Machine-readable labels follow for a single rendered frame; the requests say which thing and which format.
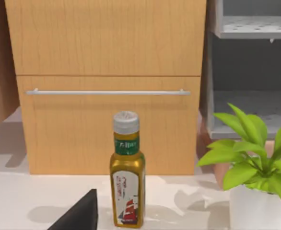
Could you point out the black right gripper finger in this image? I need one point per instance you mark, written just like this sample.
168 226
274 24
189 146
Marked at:
84 213

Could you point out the yellow oil bottle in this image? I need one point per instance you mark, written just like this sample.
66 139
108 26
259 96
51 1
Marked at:
127 172

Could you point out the wooden drawer front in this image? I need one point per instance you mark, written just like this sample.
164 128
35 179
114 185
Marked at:
111 134

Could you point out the wooden cupboard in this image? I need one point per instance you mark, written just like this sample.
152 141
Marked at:
1 60

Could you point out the green plant in white pot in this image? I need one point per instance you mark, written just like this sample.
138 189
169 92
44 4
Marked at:
255 167

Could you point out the wooden door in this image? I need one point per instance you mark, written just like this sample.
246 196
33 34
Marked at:
104 36

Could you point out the grey pierced shelf unit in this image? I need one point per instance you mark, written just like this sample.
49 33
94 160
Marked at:
250 72

